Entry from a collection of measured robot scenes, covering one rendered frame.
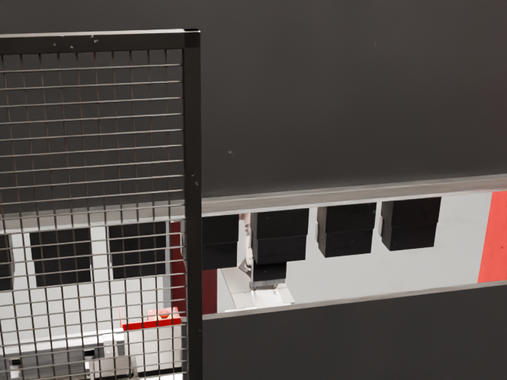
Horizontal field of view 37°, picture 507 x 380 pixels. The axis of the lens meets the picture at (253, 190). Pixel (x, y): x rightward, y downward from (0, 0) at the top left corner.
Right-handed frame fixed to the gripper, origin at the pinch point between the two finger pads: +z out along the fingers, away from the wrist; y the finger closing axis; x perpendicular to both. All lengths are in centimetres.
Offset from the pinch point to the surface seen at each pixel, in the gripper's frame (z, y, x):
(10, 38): -17, -56, -131
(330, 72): -37, 7, -72
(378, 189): -13, 21, -54
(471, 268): -27, 163, 193
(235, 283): -1.6, -8.2, 6.3
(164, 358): 19.5, -31.8, 0.5
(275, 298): 5.1, 2.3, -2.1
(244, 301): 5.0, -7.1, -1.6
